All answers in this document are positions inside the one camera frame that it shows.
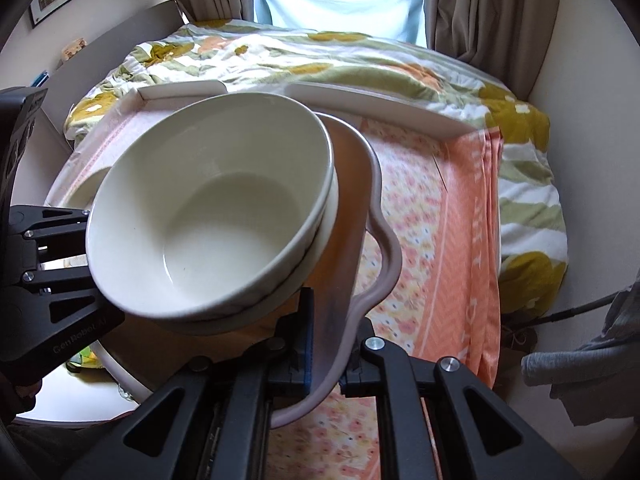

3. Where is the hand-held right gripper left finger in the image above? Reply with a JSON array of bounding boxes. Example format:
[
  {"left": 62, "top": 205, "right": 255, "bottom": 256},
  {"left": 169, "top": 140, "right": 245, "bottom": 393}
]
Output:
[{"left": 62, "top": 287, "right": 316, "bottom": 480}]

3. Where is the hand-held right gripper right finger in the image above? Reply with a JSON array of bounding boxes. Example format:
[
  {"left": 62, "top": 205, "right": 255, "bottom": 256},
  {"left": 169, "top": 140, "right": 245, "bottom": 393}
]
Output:
[{"left": 341, "top": 321, "right": 586, "bottom": 480}]

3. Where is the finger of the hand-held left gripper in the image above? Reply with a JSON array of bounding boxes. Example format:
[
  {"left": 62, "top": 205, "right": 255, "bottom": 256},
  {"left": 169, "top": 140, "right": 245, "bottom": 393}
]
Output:
[
  {"left": 12, "top": 205, "right": 93, "bottom": 262},
  {"left": 20, "top": 264, "right": 109, "bottom": 327}
]

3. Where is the large white deep plate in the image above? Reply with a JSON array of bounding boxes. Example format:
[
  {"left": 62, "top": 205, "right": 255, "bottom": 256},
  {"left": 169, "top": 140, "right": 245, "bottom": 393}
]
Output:
[{"left": 60, "top": 167, "right": 153, "bottom": 403}]

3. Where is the cream bowl yellow print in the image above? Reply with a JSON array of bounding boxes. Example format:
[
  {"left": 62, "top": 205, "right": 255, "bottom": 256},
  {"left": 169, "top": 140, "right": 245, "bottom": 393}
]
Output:
[{"left": 170, "top": 160, "right": 342, "bottom": 337}]

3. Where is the pink bowl with handles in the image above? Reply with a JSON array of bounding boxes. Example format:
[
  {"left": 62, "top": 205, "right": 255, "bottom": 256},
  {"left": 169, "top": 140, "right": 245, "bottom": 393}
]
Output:
[{"left": 270, "top": 112, "right": 401, "bottom": 429}]

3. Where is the plain cream bowl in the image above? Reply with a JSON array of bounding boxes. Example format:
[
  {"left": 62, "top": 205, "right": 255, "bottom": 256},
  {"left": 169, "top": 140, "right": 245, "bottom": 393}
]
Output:
[{"left": 85, "top": 91, "right": 335, "bottom": 322}]

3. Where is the green patterned item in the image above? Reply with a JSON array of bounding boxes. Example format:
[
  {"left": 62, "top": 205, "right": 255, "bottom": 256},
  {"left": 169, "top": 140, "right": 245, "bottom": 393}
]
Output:
[{"left": 67, "top": 347, "right": 103, "bottom": 371}]

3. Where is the pink orange floral cloth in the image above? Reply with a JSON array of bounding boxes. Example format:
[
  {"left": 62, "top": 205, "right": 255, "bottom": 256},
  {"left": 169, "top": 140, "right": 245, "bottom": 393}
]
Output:
[{"left": 47, "top": 105, "right": 503, "bottom": 480}]

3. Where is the grey headboard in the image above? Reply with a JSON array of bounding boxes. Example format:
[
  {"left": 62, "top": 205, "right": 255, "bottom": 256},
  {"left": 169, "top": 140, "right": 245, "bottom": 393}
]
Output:
[{"left": 30, "top": 0, "right": 183, "bottom": 161}]

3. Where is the grey garment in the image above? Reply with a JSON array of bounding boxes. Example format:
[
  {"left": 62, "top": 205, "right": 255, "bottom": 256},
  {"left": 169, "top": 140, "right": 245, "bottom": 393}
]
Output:
[{"left": 520, "top": 265, "right": 640, "bottom": 428}]

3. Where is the white bed tray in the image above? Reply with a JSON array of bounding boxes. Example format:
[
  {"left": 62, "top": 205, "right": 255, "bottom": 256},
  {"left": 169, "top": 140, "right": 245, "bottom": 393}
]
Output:
[{"left": 136, "top": 79, "right": 476, "bottom": 142}]

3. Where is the yellow green floral blanket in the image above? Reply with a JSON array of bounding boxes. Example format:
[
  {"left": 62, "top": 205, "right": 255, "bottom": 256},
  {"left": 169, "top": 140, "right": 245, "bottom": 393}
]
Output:
[{"left": 62, "top": 19, "right": 571, "bottom": 311}]

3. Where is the black cable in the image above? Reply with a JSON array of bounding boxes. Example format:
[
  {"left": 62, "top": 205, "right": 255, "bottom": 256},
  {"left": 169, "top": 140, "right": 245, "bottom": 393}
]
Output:
[{"left": 505, "top": 290, "right": 621, "bottom": 328}]

